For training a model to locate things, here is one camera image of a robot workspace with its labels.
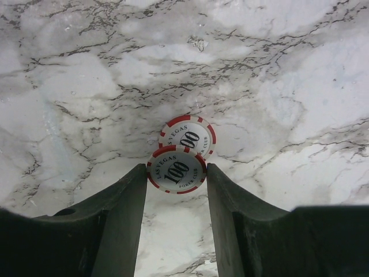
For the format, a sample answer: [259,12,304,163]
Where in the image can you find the white red chip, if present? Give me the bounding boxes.
[146,145,207,194]
[159,115,216,160]

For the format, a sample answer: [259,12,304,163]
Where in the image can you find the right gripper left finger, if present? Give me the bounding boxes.
[1,164,147,276]

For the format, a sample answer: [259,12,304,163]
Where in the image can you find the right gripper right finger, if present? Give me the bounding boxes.
[207,163,368,276]

